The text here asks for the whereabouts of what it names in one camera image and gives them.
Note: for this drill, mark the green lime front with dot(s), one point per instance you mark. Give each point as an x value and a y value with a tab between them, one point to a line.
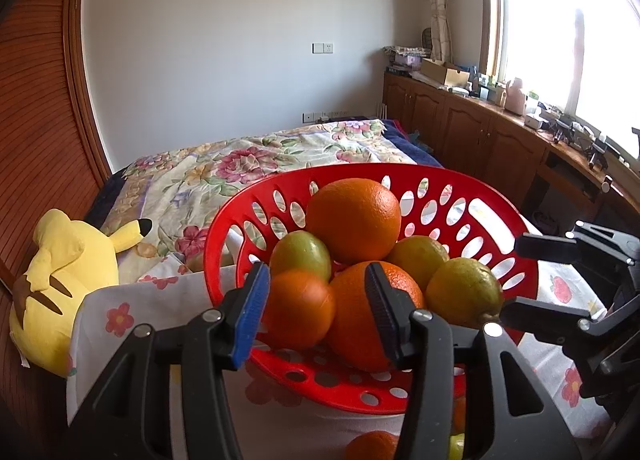
456	447

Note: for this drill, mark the white wall socket strip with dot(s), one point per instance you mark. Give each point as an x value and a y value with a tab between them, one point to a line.
325	115

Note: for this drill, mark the pile of folded cloths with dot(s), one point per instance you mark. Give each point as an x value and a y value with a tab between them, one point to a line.
405	58

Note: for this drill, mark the wooden framed window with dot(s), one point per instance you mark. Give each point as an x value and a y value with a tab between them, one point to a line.
540	29

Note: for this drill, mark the wooden slatted wardrobe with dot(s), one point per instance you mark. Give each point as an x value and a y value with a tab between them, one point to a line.
40	114

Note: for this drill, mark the fruit and flower printed tablecloth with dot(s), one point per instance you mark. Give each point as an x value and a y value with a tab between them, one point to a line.
110	320

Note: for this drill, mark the green lime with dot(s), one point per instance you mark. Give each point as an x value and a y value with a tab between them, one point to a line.
300	255
456	447

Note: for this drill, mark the large orange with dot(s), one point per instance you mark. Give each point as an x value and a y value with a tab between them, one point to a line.
355	220
345	320

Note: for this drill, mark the yellow-green lemon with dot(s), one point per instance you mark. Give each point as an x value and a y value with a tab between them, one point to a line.
417	260
465	292

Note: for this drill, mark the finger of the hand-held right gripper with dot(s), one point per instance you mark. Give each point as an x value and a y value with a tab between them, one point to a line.
540	322
545	247

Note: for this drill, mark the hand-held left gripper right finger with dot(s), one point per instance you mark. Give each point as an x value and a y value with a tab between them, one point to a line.
385	320

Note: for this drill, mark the red perforated plastic basket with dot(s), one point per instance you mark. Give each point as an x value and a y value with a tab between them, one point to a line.
350	170

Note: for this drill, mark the floral bedsheet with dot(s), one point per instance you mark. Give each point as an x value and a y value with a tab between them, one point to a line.
225	164

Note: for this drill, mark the small black tripod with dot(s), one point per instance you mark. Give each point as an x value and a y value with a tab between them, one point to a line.
564	128
597	152

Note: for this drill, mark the open cardboard box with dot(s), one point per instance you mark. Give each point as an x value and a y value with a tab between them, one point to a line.
442	73

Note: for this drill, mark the yellow-green lemon back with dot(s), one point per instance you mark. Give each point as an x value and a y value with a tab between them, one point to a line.
417	260

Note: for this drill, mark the long wooden cabinet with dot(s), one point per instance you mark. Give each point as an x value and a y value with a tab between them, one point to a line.
465	134

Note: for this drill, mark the green lime back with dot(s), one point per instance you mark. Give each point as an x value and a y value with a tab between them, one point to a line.
300	255

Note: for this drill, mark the dark blue blanket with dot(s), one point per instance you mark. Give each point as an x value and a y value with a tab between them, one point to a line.
405	139

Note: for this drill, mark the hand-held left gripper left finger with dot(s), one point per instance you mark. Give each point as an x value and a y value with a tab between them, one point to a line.
250	315

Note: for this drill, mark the small white box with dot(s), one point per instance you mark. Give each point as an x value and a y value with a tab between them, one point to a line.
533	122

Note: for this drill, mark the white wall switch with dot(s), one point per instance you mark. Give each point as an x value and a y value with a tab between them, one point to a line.
323	47

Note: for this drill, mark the yellow plush toy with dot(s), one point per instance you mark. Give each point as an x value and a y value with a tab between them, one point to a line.
65	290

